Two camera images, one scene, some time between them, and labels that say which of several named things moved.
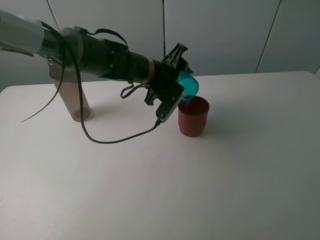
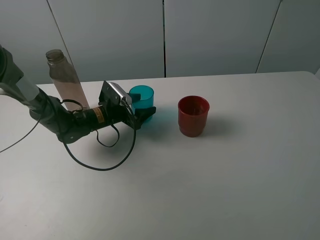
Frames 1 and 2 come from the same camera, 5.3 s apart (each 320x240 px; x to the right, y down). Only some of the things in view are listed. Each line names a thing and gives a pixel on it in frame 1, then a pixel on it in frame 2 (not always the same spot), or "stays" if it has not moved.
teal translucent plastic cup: (189, 83) to (147, 95)
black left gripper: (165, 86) to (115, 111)
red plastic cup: (192, 116) stays
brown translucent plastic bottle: (69, 90) stays
